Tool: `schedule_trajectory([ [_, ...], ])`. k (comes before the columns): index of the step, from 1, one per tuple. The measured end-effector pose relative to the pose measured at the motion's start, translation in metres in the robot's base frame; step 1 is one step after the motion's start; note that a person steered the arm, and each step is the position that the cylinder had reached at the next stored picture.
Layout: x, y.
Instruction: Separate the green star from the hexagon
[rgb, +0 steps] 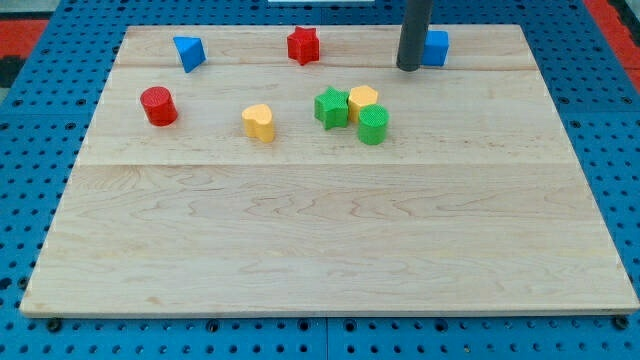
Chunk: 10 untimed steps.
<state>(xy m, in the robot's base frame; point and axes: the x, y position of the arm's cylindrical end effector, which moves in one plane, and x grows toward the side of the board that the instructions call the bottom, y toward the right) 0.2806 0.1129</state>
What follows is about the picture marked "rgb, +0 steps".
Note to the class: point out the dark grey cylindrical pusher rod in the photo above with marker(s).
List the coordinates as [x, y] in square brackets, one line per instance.
[413, 34]

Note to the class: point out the yellow hexagon block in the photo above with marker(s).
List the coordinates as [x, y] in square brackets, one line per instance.
[360, 97]

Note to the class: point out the red star block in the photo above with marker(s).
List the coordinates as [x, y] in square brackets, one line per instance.
[303, 45]

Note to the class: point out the green star block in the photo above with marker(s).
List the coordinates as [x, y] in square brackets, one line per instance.
[331, 108]

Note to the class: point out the blue cube block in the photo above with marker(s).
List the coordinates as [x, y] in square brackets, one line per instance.
[436, 48]

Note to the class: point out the green cylinder block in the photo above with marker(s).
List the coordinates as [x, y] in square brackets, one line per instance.
[373, 122]

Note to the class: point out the yellow heart block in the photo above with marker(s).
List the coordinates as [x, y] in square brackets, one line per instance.
[258, 122]

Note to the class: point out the light wooden board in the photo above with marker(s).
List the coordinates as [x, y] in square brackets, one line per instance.
[474, 205]

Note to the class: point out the blue triangle block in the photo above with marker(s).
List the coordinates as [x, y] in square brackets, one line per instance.
[191, 52]

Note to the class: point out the red cylinder block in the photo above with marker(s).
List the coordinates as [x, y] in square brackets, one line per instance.
[158, 106]

